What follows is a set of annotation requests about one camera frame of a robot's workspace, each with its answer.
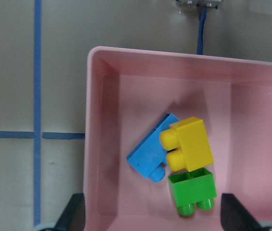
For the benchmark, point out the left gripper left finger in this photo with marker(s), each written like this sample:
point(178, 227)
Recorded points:
point(73, 217)

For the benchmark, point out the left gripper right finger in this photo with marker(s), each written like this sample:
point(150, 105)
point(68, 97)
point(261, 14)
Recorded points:
point(235, 217)

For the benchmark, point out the green toy block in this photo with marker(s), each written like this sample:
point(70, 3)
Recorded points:
point(191, 190)

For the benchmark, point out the yellow toy block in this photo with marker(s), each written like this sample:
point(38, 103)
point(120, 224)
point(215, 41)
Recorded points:
point(187, 144)

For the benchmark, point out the blue toy block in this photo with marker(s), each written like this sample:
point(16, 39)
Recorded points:
point(149, 156)

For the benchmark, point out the pink plastic box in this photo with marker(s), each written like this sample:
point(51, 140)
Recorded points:
point(128, 93)

